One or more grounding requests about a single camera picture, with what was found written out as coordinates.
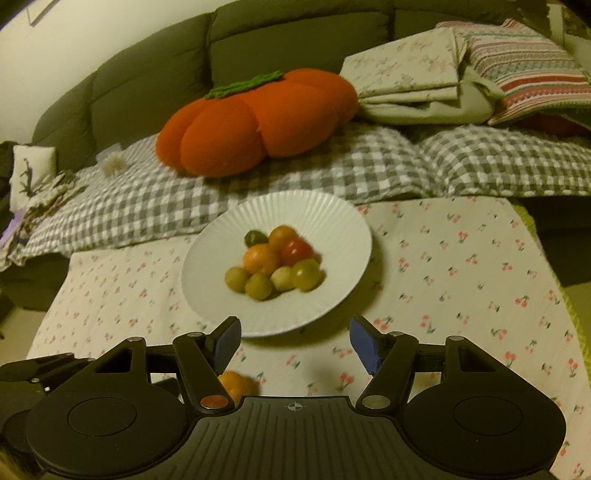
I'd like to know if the white ribbed plate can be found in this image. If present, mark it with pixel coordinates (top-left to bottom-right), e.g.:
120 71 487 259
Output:
181 190 374 339

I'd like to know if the small orange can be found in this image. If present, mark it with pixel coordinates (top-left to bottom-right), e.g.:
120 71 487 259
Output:
242 244 281 276
268 224 298 250

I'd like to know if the folded floral sheet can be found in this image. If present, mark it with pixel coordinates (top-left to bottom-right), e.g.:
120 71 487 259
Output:
341 27 469 104

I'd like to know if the white printed cushion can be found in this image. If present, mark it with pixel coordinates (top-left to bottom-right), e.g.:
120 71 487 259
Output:
9 144 58 208

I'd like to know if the dark cloth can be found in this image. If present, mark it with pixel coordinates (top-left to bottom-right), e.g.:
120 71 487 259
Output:
0 141 19 195

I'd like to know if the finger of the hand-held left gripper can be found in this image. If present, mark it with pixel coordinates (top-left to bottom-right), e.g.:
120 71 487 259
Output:
0 353 93 393

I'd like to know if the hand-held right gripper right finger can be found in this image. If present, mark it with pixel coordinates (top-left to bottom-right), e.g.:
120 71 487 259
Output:
349 315 502 411

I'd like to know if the dark green sofa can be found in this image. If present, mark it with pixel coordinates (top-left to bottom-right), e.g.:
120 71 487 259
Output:
0 0 591 312

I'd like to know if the red tomato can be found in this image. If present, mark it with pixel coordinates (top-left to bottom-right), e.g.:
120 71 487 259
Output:
280 237 317 267

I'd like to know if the folded beige blanket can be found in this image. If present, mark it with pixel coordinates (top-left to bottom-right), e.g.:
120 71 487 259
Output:
358 67 506 126

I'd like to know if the large orange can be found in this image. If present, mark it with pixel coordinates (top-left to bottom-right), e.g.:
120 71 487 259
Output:
217 371 260 403

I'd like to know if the floral tablecloth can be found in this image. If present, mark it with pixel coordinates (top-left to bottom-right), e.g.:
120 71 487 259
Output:
25 196 585 480

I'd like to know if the orange pumpkin cushion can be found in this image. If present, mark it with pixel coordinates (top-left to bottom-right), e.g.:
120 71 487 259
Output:
156 68 360 178

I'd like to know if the patterned crumpled cloth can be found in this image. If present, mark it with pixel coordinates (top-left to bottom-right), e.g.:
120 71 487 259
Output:
0 170 88 259

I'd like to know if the yellow green plum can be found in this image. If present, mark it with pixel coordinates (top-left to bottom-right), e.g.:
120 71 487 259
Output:
290 259 321 291

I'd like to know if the grey checked blanket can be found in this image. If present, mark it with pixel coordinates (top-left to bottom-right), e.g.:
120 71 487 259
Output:
7 124 591 266

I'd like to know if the striped pillow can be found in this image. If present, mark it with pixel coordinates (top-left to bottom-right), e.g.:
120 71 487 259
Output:
436 18 591 126

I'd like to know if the purple cloth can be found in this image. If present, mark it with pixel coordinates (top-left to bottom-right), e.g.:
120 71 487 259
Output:
0 210 26 245

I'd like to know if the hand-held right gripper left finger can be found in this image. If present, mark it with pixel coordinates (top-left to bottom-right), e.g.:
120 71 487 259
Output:
90 316 242 415

